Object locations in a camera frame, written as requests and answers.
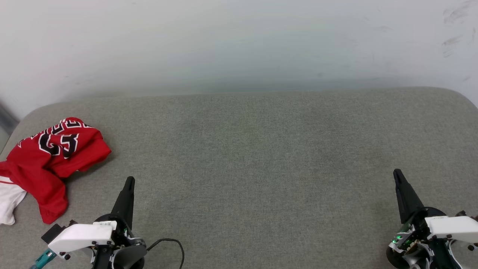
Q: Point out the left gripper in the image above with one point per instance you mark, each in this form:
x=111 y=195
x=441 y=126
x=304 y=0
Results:
x=125 y=254

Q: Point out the right wrist camera housing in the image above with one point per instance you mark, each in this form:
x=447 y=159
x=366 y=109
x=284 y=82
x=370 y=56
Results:
x=452 y=226

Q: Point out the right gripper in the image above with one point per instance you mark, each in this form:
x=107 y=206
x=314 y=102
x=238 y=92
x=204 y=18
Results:
x=414 y=243

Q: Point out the red jersey with white sleeves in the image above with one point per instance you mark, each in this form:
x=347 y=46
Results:
x=48 y=168

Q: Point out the grey fabric sofa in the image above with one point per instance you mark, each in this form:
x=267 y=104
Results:
x=261 y=149

